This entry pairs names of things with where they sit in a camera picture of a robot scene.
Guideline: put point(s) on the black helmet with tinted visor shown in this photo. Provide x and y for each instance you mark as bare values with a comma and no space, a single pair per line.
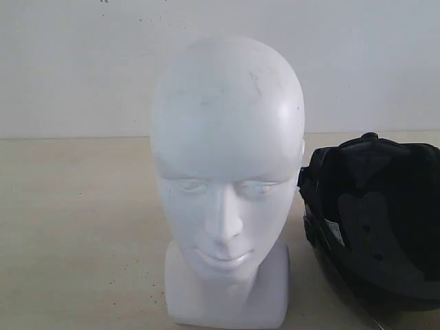
372,218

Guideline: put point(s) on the white mannequin head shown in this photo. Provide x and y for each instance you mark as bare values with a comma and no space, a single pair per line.
227,138

